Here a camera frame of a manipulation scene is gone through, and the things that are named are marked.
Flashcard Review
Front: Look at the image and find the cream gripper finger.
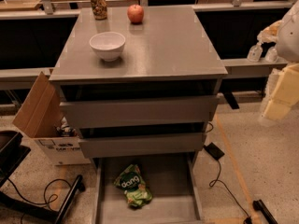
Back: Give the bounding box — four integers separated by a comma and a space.
260, 99, 291, 121

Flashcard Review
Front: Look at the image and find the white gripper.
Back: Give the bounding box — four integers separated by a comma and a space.
257, 21, 299, 106

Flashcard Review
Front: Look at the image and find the green dang chip bag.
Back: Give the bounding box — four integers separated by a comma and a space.
114, 164, 152, 208

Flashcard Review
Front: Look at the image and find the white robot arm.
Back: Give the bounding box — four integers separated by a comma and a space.
257, 1, 299, 121

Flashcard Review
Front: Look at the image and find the grey open bottom drawer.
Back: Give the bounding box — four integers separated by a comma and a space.
92, 153, 203, 224

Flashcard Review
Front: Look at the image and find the grey drawer cabinet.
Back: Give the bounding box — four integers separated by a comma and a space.
49, 5, 229, 166

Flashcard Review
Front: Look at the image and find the grey top drawer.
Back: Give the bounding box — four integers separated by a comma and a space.
60, 96, 218, 128

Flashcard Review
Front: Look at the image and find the grey middle drawer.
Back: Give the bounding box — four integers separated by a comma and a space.
79, 133, 206, 158

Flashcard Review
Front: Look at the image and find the right clear pump bottle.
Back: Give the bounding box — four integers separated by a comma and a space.
265, 47, 278, 63

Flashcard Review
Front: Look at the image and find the clear pump bottle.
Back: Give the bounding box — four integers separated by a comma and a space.
265, 47, 278, 63
247, 42, 263, 63

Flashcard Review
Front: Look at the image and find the left clear pump bottle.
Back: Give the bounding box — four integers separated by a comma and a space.
247, 42, 263, 63

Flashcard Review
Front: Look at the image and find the black power adapter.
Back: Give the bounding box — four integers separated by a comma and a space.
204, 143, 224, 161

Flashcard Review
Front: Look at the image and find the black floor bar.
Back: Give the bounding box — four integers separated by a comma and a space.
252, 200, 278, 224

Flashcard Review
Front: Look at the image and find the red apple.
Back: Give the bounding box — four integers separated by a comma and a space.
127, 5, 144, 24

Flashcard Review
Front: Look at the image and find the white ceramic bowl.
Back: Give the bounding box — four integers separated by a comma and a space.
89, 32, 126, 62

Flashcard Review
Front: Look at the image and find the patterned drink can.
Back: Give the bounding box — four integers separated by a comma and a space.
91, 0, 107, 20

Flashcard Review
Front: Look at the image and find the open cardboard box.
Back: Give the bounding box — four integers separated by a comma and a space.
13, 73, 90, 165

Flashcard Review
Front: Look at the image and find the black chair base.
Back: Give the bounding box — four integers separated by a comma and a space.
0, 130, 86, 224

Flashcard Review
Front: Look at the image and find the black adapter cable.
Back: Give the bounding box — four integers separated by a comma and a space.
208, 159, 252, 224

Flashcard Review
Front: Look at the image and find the grey metal rail shelf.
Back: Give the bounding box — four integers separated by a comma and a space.
1, 1, 292, 90

